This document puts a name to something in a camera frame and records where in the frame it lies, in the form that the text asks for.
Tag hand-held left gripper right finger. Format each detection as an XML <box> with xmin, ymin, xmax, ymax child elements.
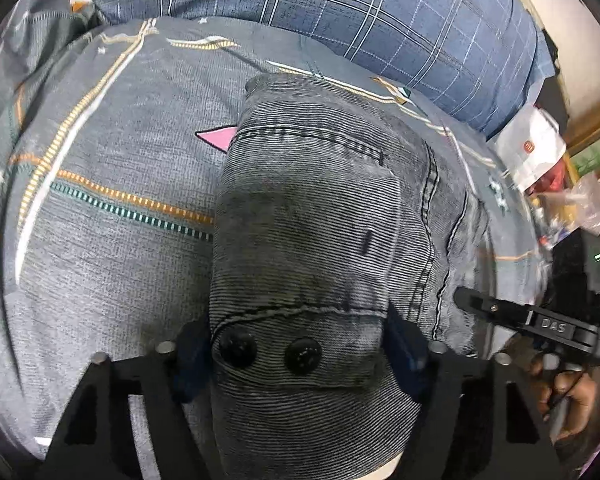
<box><xmin>382</xmin><ymin>305</ymin><xmax>566</xmax><ymax>480</ymax></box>

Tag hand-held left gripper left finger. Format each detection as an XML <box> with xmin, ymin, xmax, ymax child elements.
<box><xmin>35</xmin><ymin>320</ymin><xmax>216</xmax><ymax>480</ymax></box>

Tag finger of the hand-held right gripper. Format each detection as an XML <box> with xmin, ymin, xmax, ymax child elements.
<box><xmin>452</xmin><ymin>286</ymin><xmax>532</xmax><ymax>334</ymax></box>

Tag grey denim pants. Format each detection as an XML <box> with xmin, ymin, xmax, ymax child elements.
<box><xmin>207</xmin><ymin>74</ymin><xmax>492</xmax><ymax>480</ymax></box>

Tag person's right hand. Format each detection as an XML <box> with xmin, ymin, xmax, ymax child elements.
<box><xmin>527</xmin><ymin>351</ymin><xmax>599</xmax><ymax>442</ymax></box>

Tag clear plastic bag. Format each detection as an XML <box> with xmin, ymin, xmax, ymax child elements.
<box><xmin>555</xmin><ymin>175</ymin><xmax>600</xmax><ymax>237</ymax></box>

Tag grey printed bed sheet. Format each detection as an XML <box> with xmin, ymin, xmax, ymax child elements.
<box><xmin>0</xmin><ymin>0</ymin><xmax>553</xmax><ymax>467</ymax></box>

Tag white plastic bag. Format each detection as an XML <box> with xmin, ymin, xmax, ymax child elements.
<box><xmin>495</xmin><ymin>106</ymin><xmax>569</xmax><ymax>194</ymax></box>

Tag blue plaid pillow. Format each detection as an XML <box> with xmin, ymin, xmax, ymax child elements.
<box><xmin>75</xmin><ymin>0</ymin><xmax>552</xmax><ymax>137</ymax></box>

